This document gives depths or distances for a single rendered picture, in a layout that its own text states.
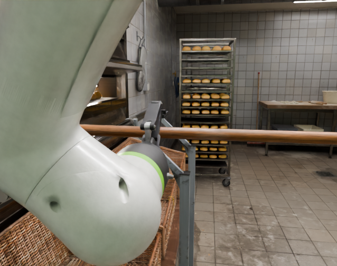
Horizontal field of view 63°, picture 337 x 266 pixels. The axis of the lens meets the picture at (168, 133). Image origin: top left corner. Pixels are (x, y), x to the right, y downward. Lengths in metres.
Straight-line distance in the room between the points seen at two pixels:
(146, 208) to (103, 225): 0.04
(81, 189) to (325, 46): 5.92
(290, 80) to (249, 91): 0.79
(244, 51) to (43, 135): 5.53
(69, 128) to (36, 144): 0.03
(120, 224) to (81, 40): 0.16
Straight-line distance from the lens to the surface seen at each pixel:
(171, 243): 1.37
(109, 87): 2.31
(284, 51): 5.86
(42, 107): 0.25
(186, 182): 1.13
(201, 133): 0.70
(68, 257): 1.33
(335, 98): 5.57
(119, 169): 0.28
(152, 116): 0.51
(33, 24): 0.21
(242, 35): 5.76
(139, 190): 0.28
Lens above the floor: 1.33
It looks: 11 degrees down
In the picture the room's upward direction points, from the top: straight up
